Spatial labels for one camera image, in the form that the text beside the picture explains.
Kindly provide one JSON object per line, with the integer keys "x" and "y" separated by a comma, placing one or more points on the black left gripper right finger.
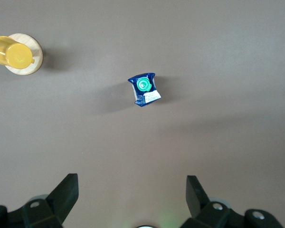
{"x": 199, "y": 204}

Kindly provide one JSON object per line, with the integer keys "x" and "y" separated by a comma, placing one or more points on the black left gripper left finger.
{"x": 59, "y": 202}

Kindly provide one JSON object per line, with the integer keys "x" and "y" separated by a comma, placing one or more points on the blue white milk carton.
{"x": 145, "y": 85}

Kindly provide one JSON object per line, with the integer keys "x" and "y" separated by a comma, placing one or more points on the yellow plastic cup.
{"x": 14, "y": 55}

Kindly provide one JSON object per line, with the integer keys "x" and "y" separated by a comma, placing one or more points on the round wooden mug stand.
{"x": 23, "y": 71}

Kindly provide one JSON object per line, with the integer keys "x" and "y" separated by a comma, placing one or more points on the brown table cover cloth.
{"x": 204, "y": 47}

